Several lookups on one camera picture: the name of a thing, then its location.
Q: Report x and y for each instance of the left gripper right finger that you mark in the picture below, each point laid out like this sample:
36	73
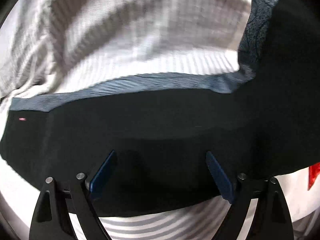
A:
271	217

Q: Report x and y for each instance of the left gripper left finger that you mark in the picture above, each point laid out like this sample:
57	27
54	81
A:
59	198

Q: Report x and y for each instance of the black blue patterned garment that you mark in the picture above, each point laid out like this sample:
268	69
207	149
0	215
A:
268	126

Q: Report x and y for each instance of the red embroidered pillow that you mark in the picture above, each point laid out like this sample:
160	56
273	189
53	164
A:
314	171

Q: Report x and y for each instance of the white bed mattress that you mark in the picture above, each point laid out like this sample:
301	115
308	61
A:
201	221

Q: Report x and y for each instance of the grey striped duvet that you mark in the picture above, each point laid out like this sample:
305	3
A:
119	46

